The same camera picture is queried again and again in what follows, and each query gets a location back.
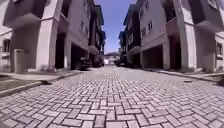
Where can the white low building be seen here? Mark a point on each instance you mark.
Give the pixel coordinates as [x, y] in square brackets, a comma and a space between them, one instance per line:
[111, 58]

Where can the dark parked vehicle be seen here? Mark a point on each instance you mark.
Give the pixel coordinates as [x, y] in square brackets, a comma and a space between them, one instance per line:
[119, 62]

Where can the grey brick paved street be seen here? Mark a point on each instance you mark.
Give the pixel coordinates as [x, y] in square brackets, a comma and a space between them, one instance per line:
[113, 90]

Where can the dark parked car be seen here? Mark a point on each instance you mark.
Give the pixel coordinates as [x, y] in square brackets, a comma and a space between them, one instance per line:
[85, 63]

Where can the dark multi-storey building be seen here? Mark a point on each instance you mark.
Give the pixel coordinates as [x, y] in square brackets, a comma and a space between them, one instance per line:
[97, 36]
[130, 36]

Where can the concrete kerb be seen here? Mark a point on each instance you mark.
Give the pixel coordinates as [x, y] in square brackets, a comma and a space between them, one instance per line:
[30, 85]
[180, 73]

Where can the pale multi-storey building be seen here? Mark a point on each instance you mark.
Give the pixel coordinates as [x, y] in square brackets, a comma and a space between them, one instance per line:
[50, 30]
[180, 30]

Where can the concrete pavement strip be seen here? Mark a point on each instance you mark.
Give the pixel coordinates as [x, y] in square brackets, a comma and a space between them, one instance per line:
[20, 77]

